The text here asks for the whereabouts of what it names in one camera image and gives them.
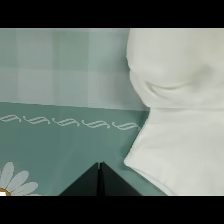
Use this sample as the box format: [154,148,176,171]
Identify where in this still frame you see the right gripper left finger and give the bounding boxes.
[59,162,101,197]

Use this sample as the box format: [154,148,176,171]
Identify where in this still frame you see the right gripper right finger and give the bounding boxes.
[99,161,142,197]

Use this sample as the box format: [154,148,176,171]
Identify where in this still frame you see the white shirt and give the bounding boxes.
[123,28,224,197]

